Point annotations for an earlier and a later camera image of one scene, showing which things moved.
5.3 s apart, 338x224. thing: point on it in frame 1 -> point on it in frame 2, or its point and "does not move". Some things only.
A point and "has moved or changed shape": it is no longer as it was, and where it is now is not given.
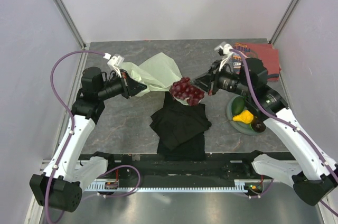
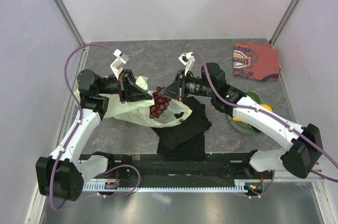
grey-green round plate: [242, 127] does not move
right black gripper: [210, 78] -> [176, 91]
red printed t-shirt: [264, 52] does not move
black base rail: [217, 167] does not move
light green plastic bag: [158, 73] -> [175, 112]
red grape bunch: [182, 89] has moved or changed shape
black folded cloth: [181, 130] does not move
